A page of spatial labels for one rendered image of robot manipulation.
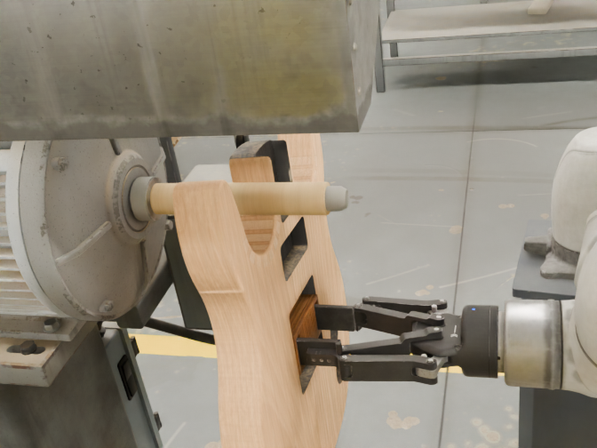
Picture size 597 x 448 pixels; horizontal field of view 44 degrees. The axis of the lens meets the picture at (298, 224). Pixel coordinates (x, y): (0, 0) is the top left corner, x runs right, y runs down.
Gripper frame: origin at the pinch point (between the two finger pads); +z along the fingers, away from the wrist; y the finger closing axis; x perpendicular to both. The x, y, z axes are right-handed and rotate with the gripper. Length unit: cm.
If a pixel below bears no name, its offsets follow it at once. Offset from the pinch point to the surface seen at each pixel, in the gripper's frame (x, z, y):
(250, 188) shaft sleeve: 19.1, 2.9, -5.2
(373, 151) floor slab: -66, 48, 287
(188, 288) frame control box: -4.3, 23.4, 18.0
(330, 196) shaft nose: 18.2, -5.0, -5.3
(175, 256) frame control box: 1.2, 24.2, 17.2
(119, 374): -18.0, 36.3, 15.3
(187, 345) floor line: -88, 88, 133
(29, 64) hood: 35.0, 11.7, -22.5
